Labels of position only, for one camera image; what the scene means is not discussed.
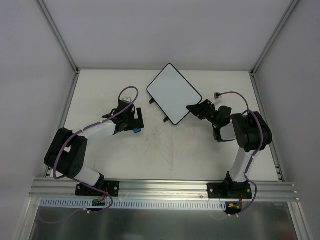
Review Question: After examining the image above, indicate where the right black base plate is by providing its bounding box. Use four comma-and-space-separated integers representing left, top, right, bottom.
206, 181, 253, 200

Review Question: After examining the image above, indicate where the aluminium front rail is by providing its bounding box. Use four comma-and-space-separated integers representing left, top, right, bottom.
29, 177, 300, 202

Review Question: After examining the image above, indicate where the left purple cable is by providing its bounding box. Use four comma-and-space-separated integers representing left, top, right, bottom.
38, 86, 140, 223

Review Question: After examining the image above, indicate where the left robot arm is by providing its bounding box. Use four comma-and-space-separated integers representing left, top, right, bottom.
44, 99, 144, 197

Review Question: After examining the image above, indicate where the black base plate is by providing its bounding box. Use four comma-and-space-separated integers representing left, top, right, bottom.
206, 181, 253, 200
75, 180, 120, 197

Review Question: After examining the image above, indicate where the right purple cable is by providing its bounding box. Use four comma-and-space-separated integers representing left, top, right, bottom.
221, 91, 265, 218

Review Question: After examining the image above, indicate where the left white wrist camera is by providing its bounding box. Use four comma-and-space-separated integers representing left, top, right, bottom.
121, 97, 132, 103

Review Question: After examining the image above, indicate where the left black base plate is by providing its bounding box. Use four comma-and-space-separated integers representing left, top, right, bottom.
75, 180, 120, 197

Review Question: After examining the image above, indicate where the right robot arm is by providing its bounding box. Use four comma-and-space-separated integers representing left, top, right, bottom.
186, 100, 273, 199

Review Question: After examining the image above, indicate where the purple cable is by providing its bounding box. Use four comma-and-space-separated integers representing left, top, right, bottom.
38, 86, 140, 223
221, 91, 265, 218

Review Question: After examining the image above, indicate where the white slotted cable duct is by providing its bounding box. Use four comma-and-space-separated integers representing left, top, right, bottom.
39, 198, 227, 211

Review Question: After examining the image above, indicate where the blue bone-shaped eraser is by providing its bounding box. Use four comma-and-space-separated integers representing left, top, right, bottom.
133, 128, 142, 133

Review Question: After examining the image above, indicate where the left aluminium frame post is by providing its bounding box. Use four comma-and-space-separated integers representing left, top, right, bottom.
35, 0, 79, 73

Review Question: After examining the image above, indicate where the right aluminium frame post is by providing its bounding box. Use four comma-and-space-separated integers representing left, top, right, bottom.
250, 0, 301, 76

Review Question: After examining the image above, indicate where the aluminium frame post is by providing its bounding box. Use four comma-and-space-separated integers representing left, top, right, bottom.
250, 0, 301, 76
35, 0, 79, 73

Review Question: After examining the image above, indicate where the small black-framed whiteboard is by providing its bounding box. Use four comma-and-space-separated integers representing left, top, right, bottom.
146, 63, 203, 126

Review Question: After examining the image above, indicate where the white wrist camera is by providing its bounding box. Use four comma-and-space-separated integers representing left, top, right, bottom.
121, 97, 132, 103
213, 92, 222, 106

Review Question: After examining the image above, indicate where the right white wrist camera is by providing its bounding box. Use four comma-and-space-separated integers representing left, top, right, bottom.
213, 92, 222, 106

